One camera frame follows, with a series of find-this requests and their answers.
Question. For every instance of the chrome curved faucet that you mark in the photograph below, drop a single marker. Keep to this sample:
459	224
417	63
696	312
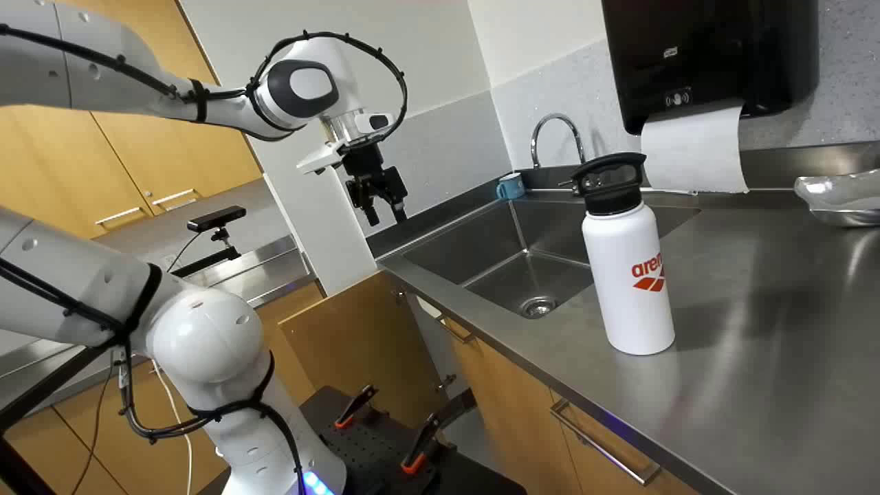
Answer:
553	119

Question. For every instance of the wooden wall cabinet door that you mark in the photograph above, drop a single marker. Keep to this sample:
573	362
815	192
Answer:
56	175
175	148

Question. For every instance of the stainless steel sink basin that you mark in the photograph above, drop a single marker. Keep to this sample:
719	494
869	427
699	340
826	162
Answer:
513	257

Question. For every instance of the wooden under-sink cabinet door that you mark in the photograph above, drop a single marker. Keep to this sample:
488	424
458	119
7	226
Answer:
362	353

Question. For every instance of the metal door hinge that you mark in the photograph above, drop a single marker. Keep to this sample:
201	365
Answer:
430	306

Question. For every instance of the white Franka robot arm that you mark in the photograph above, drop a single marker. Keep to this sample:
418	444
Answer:
210	349

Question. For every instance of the wooden cabinet front under counter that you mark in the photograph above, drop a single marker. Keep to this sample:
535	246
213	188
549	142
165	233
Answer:
513	423

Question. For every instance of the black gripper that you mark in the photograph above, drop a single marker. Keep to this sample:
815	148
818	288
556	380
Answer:
371	175

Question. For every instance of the blue sponge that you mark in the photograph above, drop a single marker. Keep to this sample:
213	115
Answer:
510	185

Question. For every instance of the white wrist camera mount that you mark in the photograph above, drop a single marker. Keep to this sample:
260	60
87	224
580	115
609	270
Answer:
319	156

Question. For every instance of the white paper towel sheet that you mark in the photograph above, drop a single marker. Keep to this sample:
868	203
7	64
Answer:
694	153

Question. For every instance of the black orange clamp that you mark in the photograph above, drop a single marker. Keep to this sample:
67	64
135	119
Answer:
355	409
430	437

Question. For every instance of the white bottle with black cap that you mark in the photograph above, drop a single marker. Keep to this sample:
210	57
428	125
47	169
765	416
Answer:
628	276

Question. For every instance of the black camera on stand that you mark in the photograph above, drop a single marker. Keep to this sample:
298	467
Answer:
216	222

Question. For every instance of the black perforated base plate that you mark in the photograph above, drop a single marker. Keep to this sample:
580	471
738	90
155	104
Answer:
375	457

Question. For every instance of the black paper towel dispenser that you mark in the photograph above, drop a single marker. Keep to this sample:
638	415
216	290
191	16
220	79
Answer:
704	57

